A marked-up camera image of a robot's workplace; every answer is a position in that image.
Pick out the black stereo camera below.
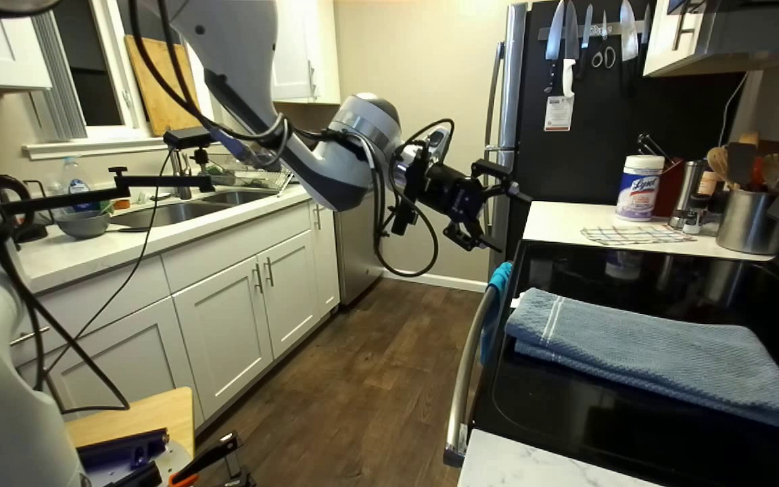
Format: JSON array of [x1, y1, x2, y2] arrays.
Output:
[[161, 128, 221, 151]]

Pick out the steel shaker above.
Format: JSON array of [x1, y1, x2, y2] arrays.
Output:
[[674, 159, 714, 232]]

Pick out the steel kitchen knife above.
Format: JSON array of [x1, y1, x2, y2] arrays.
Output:
[[543, 0, 568, 63], [616, 0, 643, 66], [563, 0, 581, 98]]

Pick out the white sink base cabinet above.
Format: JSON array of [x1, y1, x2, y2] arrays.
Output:
[[7, 200, 344, 427]]

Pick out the black spatula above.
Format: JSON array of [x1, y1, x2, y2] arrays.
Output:
[[724, 140, 766, 189]]

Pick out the light wooden board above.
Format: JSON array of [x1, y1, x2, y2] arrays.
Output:
[[61, 388, 198, 462]]

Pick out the stainless steel dishwasher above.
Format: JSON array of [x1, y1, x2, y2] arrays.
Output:
[[332, 193, 383, 309]]

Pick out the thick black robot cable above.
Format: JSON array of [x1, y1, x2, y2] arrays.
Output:
[[0, 0, 133, 418]]

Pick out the white lattice trivet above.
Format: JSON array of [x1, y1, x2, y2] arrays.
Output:
[[578, 223, 698, 252]]

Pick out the magnetic knife strip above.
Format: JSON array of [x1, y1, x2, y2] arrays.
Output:
[[577, 10, 656, 37]]

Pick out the black scissors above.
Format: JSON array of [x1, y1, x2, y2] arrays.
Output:
[[589, 43, 618, 74]]

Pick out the clear soap bottle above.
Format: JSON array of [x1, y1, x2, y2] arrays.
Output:
[[59, 158, 102, 217]]

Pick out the steel utensil holder cup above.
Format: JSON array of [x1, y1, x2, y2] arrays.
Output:
[[714, 188, 779, 258]]

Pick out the stainless steel sink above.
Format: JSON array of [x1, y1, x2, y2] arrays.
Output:
[[107, 183, 279, 232]]

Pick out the wooden cutting board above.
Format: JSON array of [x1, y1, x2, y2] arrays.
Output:
[[122, 35, 205, 139]]

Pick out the white wall cabinet by window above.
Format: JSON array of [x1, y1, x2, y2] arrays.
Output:
[[265, 0, 344, 105]]

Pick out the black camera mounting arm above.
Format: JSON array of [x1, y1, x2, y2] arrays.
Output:
[[0, 162, 218, 219]]

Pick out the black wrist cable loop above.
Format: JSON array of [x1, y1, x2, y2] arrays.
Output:
[[371, 117, 457, 281]]

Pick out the grey-blue towel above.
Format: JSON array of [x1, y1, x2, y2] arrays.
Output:
[[502, 284, 779, 432]]

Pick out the black refrigerator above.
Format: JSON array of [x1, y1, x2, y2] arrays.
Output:
[[480, 0, 744, 273]]

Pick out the black clamp tool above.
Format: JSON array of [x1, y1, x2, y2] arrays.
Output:
[[167, 431, 256, 487]]

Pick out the bright blue striped towel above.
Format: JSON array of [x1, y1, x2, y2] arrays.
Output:
[[475, 261, 517, 369]]

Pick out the grey bowl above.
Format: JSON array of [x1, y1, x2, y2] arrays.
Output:
[[48, 209, 113, 240]]

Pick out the white framed window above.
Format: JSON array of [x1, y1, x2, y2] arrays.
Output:
[[21, 0, 155, 162]]

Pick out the white wall cabinet over counter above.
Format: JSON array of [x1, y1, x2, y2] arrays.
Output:
[[641, 0, 779, 78]]

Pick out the orange-brown spice bottle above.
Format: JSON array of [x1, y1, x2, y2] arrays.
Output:
[[655, 159, 689, 219]]

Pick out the paper tag on refrigerator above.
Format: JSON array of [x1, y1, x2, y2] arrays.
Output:
[[540, 93, 577, 135]]

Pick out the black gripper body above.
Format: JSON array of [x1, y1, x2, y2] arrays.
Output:
[[416, 159, 493, 229]]

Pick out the white disinfectant wipes canister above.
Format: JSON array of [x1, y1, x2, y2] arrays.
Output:
[[614, 155, 667, 223]]

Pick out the steel oven door handle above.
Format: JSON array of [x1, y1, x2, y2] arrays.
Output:
[[441, 284, 501, 470]]

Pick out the purple-blue box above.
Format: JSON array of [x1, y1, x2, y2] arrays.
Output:
[[76, 427, 173, 487]]

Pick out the stainless steel black oven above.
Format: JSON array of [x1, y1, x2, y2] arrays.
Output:
[[441, 144, 779, 487]]

